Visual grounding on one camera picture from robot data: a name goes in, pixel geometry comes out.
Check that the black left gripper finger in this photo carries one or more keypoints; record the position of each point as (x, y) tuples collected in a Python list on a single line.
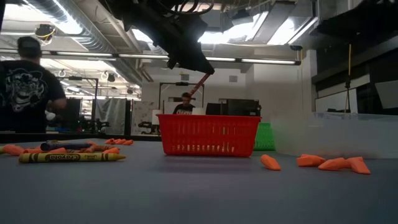
[(183, 56), (199, 53)]

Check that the red Crayola crayon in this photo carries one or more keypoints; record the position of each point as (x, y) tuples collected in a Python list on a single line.
[(199, 85)]

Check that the person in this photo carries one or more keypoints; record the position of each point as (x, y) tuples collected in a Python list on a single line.
[(28, 93), (184, 109)]

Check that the black monitor block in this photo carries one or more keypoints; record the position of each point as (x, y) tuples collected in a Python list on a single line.
[(236, 109)]

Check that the long LED light bar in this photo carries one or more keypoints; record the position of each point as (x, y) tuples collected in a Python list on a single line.
[(267, 61)]

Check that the red slotted plastic basket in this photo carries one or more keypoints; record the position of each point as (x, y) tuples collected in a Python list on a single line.
[(208, 137)]

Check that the grey hanging cloth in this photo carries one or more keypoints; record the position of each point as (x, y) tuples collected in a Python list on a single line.
[(113, 115)]

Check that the green slotted plastic basket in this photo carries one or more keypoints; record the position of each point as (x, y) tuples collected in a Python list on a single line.
[(265, 137)]

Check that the round black ceiling device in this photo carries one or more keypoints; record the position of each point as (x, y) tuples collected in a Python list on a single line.
[(44, 32)]

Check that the clear plastic container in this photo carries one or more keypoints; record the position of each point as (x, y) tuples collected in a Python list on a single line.
[(339, 137)]

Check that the white desk lamp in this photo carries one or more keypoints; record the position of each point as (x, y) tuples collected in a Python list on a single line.
[(51, 116)]

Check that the yellow Crayola crayon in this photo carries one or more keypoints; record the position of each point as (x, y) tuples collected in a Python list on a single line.
[(77, 157)]

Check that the black gantry frame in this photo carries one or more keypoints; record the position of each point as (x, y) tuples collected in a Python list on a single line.
[(90, 79), (164, 85)]

